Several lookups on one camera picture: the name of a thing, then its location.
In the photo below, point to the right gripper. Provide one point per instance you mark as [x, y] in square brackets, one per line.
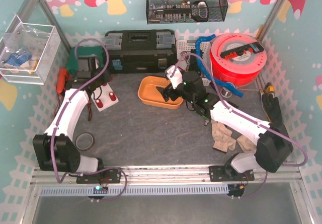
[170, 93]

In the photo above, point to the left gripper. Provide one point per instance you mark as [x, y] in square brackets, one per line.
[82, 74]

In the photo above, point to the orange plastic bin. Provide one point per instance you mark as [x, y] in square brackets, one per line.
[149, 94]

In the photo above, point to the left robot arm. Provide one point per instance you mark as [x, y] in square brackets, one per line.
[54, 148]

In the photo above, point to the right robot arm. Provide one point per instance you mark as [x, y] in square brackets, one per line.
[272, 146]

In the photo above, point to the black toolbox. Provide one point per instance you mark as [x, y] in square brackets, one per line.
[140, 51]

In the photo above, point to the green tool case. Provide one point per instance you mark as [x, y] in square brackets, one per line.
[72, 63]

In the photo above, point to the orange black pliers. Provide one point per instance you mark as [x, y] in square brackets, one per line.
[90, 113]

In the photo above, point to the orange multimeter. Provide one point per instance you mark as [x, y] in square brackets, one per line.
[63, 78]

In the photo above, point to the white perforated basket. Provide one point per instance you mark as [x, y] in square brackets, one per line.
[184, 46]

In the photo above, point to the white tape roll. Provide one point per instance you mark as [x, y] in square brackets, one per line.
[225, 93]

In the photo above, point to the brown tape roll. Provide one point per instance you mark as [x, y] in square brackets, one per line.
[84, 141]

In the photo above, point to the beige work glove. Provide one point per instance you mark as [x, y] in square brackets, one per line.
[223, 140]

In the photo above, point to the orange filament spool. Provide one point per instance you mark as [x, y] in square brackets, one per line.
[241, 70]

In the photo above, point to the clear acrylic box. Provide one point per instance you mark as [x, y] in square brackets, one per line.
[41, 40]

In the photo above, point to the blue white glove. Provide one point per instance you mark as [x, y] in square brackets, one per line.
[19, 58]

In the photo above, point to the black terminal strip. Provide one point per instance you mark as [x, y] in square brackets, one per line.
[254, 47]

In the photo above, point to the black yellow work glove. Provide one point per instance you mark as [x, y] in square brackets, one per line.
[272, 108]

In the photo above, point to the aluminium front rail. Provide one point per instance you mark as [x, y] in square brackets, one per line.
[173, 174]

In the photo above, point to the black wire mesh basket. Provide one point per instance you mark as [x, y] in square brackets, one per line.
[185, 11]

